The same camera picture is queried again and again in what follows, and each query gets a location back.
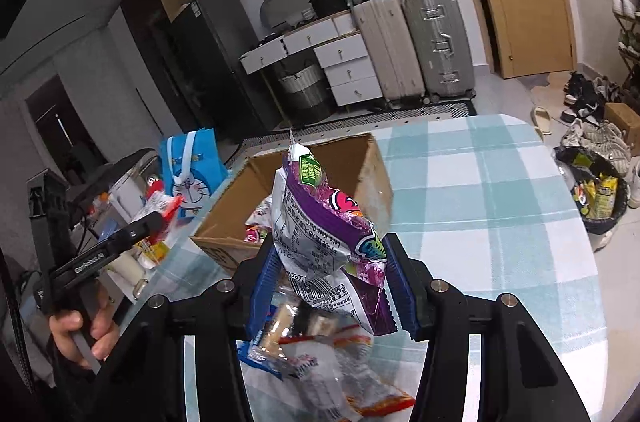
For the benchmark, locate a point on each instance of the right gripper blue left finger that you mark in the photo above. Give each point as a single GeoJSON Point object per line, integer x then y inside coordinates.
{"type": "Point", "coordinates": [262, 289]}

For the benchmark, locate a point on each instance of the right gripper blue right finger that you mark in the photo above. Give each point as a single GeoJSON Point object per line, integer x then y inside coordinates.
{"type": "Point", "coordinates": [404, 277]}

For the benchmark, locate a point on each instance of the purple white snack bag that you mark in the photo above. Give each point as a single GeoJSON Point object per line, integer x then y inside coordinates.
{"type": "Point", "coordinates": [320, 269]}

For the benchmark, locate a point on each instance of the red black snack pack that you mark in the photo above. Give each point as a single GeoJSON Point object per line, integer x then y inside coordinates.
{"type": "Point", "coordinates": [324, 357]}

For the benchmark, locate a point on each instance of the red white noodle pack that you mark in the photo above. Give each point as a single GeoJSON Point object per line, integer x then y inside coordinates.
{"type": "Point", "coordinates": [167, 207]}

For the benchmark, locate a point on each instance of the person's left hand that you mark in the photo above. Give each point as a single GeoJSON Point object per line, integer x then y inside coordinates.
{"type": "Point", "coordinates": [83, 340]}

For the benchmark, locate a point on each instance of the SF cardboard box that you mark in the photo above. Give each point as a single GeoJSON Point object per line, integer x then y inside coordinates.
{"type": "Point", "coordinates": [353, 201]}

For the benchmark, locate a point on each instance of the blue Doraemon tote bag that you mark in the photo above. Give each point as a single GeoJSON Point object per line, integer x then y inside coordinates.
{"type": "Point", "coordinates": [192, 169]}

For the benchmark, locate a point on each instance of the woven laundry basket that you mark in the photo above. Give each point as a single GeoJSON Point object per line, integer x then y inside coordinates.
{"type": "Point", "coordinates": [307, 94]}

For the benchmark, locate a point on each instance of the silver suitcase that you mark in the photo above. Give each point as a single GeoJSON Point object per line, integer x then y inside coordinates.
{"type": "Point", "coordinates": [442, 47]}

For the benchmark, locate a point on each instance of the black trash bin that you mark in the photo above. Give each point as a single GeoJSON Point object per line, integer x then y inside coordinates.
{"type": "Point", "coordinates": [599, 191]}

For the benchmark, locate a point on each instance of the black refrigerator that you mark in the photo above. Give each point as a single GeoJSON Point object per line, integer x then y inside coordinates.
{"type": "Point", "coordinates": [194, 60]}

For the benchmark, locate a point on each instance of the white drawer desk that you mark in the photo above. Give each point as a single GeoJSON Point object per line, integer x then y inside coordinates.
{"type": "Point", "coordinates": [339, 50]}

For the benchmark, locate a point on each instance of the beige suitcase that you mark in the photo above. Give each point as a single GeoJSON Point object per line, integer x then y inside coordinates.
{"type": "Point", "coordinates": [385, 31]}

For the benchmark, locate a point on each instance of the small cardboard box on floor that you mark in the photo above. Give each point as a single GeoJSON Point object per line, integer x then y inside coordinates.
{"type": "Point", "coordinates": [628, 121]}

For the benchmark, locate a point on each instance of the shoe rack with shoes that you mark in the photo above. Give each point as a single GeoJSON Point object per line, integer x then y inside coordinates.
{"type": "Point", "coordinates": [626, 12]}

